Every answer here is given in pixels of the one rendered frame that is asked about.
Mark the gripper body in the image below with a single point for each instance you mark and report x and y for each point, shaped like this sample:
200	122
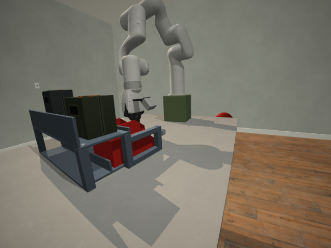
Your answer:
127	98

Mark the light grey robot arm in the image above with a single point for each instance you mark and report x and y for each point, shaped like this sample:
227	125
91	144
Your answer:
133	20

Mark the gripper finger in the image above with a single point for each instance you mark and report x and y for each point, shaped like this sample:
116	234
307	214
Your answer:
130	116
138	116

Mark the grey metal shelf rack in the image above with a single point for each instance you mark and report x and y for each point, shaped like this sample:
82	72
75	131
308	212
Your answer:
76	157

